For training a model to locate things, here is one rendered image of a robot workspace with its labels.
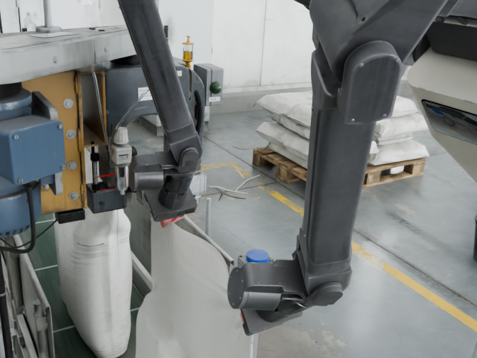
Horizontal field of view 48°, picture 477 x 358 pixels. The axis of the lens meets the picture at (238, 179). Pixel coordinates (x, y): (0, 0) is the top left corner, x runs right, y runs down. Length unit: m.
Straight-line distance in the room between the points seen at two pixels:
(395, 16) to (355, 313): 2.45
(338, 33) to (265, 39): 5.83
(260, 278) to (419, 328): 2.11
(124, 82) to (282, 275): 0.63
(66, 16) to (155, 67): 3.05
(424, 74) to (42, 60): 0.66
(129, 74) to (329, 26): 0.82
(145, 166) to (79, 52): 0.24
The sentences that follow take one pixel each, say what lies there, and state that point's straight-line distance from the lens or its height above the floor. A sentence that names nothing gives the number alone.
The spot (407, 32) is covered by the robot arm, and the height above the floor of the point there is 1.52.
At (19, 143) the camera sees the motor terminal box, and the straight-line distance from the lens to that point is 0.90.
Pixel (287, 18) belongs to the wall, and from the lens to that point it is 6.38.
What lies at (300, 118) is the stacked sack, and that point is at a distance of 3.97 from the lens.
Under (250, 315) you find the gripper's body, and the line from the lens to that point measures 0.85.
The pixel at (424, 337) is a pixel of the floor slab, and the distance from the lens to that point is 2.75.
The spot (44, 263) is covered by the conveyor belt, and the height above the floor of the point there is 0.38.
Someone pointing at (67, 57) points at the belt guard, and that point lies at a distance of 1.03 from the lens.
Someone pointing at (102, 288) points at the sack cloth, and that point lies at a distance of 1.71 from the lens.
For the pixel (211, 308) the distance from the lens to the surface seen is 1.02.
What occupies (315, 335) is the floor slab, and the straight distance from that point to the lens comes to 2.60.
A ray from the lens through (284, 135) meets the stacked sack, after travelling 4.18.
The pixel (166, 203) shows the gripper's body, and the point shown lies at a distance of 1.14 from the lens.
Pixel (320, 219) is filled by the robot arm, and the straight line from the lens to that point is 0.60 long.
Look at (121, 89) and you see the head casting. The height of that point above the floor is 1.29.
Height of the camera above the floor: 1.56
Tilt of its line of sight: 22 degrees down
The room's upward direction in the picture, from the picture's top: 4 degrees clockwise
